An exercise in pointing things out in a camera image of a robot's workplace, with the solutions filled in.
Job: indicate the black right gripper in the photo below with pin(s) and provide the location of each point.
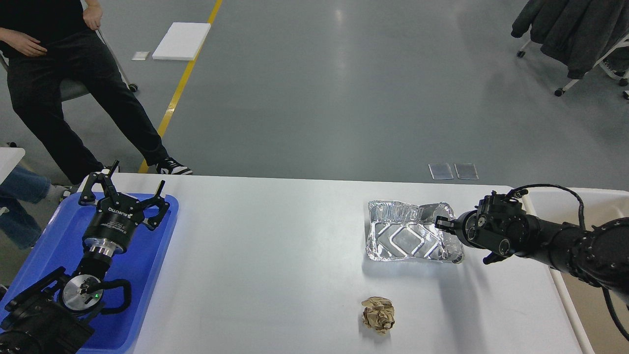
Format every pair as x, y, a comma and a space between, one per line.
497, 224

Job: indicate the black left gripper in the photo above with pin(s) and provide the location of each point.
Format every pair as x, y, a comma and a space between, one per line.
116, 221

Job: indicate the aluminium foil tray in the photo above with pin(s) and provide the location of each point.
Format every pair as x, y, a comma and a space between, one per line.
401, 231

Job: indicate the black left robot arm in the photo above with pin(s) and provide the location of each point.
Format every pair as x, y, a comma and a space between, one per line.
53, 315

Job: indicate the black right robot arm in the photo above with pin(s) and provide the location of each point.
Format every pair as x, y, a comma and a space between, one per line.
598, 257

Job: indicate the right transparent floor plate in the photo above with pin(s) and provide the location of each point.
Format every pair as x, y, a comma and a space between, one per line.
466, 171

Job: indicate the transparent floor plate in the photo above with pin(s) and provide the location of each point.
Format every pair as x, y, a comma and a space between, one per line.
466, 171
441, 171

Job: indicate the left transparent floor plate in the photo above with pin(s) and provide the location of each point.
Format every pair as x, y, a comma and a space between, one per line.
441, 171

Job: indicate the blue plastic tray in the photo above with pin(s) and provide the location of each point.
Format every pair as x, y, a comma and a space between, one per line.
61, 245

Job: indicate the person leg in jeans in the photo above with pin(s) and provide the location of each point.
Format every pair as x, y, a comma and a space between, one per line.
22, 185

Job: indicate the crumpled brown paper ball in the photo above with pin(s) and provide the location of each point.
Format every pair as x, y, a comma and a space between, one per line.
378, 314

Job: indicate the white side table corner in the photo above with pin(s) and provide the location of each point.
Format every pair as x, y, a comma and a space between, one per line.
9, 159

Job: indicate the grey rolling chair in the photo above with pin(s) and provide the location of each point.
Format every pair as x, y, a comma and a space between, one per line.
70, 88

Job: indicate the small white floor card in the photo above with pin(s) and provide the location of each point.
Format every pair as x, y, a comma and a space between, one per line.
140, 55

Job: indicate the beige plastic bin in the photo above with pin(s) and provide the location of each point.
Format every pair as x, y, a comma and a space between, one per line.
585, 304

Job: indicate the white foam board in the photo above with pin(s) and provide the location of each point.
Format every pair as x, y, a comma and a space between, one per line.
182, 41

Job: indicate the white chair with jacket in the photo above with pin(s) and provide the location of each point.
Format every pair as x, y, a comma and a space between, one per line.
619, 75

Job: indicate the dark jacket on chair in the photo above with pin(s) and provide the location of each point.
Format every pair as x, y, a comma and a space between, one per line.
575, 32

